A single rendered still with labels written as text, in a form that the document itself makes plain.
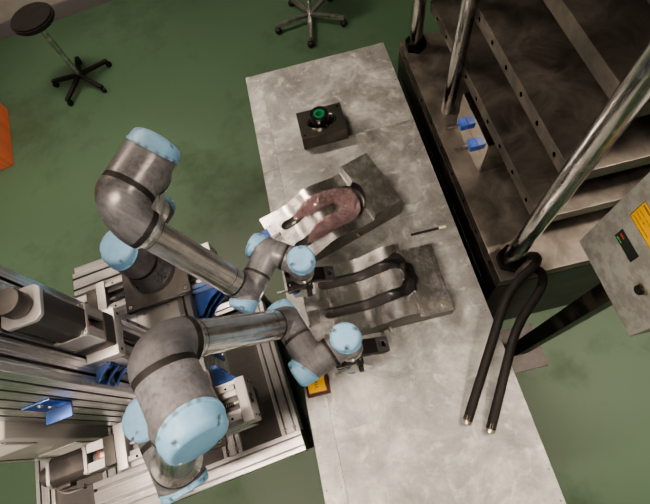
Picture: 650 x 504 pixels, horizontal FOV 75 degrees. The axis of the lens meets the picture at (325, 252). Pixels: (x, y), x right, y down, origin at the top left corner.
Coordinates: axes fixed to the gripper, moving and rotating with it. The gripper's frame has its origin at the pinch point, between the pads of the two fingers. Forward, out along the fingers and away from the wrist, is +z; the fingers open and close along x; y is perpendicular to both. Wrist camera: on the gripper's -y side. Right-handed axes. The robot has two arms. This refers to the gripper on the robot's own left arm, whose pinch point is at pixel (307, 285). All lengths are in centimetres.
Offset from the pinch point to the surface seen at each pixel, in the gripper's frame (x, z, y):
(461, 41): -72, -23, -72
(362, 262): -4.8, 2.1, -21.2
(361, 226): -19.5, 5.9, -25.0
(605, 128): -4, -71, -62
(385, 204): -24.8, 1.5, -35.1
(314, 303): 5.8, 4.0, -1.3
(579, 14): -37, -67, -74
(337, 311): 10.4, 3.2, -8.4
